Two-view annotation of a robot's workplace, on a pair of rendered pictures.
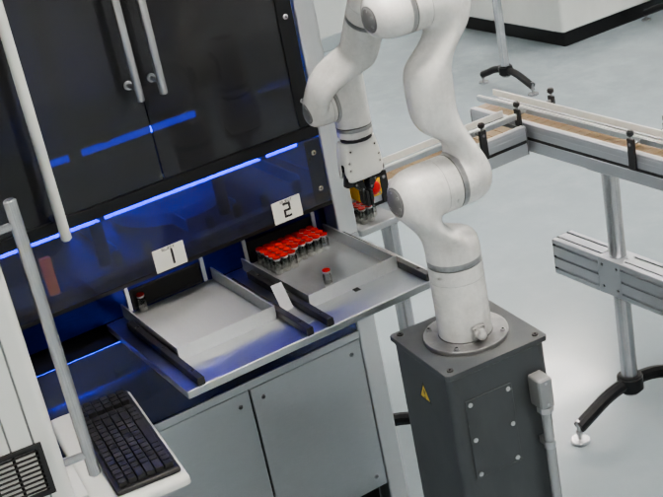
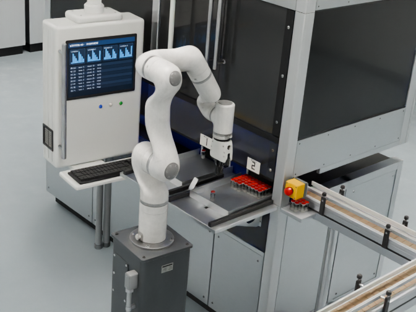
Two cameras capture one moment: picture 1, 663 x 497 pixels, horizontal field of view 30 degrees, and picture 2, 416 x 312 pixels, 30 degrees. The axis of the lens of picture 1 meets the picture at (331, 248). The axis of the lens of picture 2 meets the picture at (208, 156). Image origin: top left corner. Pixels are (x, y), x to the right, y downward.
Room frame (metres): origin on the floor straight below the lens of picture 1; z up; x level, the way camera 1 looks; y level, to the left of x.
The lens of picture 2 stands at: (1.78, -3.07, 2.55)
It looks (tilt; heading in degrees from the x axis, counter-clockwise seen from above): 24 degrees down; 73
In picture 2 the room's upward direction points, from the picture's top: 5 degrees clockwise
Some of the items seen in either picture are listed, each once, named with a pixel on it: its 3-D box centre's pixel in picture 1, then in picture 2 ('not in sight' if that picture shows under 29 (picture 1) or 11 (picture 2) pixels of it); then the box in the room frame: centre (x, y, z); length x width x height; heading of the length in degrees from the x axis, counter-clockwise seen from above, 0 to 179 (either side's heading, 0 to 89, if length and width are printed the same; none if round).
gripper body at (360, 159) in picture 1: (359, 154); (221, 147); (2.74, -0.11, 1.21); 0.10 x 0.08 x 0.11; 117
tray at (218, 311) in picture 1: (196, 311); (190, 167); (2.73, 0.35, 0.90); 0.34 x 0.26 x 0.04; 27
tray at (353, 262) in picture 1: (317, 263); (234, 194); (2.87, 0.04, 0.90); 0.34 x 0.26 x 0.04; 28
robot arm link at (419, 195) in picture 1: (433, 215); (150, 171); (2.40, -0.23, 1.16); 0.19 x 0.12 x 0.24; 115
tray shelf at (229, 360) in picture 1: (271, 303); (202, 188); (2.75, 0.17, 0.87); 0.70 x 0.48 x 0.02; 117
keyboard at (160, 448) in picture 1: (121, 437); (108, 169); (2.35, 0.53, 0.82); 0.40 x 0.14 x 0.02; 21
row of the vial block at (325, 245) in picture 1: (299, 251); (247, 188); (2.95, 0.08, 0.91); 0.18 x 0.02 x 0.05; 118
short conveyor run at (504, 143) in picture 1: (421, 163); (361, 219); (3.37, -0.31, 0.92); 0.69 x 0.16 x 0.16; 117
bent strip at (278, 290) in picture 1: (291, 303); (185, 187); (2.65, 0.12, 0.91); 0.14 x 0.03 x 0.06; 27
